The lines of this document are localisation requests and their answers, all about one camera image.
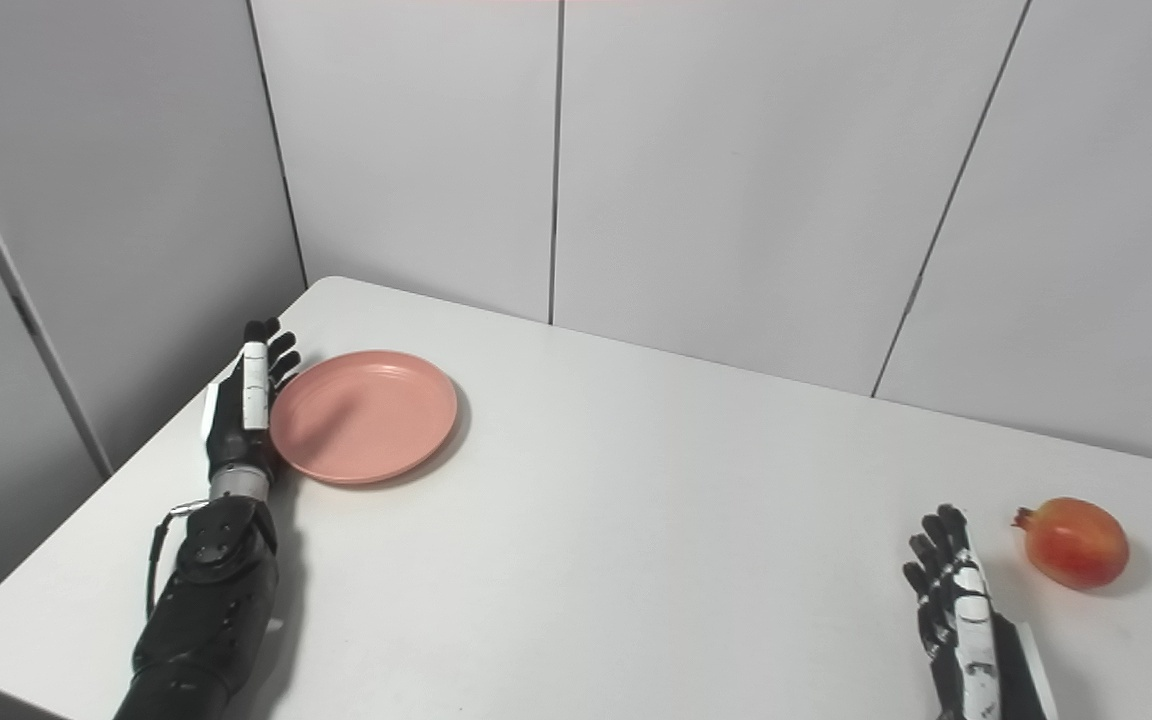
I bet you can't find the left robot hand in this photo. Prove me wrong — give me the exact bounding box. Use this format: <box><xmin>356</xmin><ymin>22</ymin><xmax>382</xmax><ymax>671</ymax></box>
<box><xmin>200</xmin><ymin>317</ymin><xmax>302</xmax><ymax>479</ymax></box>

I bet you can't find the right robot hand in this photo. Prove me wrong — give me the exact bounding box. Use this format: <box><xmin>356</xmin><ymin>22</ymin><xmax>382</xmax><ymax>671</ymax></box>
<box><xmin>902</xmin><ymin>504</ymin><xmax>1059</xmax><ymax>720</ymax></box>

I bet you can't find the pink plate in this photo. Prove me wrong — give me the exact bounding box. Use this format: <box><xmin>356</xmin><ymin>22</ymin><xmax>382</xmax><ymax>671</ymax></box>
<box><xmin>269</xmin><ymin>349</ymin><xmax>459</xmax><ymax>487</ymax></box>

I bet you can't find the red pomegranate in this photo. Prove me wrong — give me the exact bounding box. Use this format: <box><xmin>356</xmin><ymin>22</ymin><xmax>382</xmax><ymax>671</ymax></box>
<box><xmin>1011</xmin><ymin>497</ymin><xmax>1131</xmax><ymax>591</ymax></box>

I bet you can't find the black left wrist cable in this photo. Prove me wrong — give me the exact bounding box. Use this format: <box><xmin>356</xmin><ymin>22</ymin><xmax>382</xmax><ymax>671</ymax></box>
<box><xmin>144</xmin><ymin>499</ymin><xmax>210</xmax><ymax>621</ymax></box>

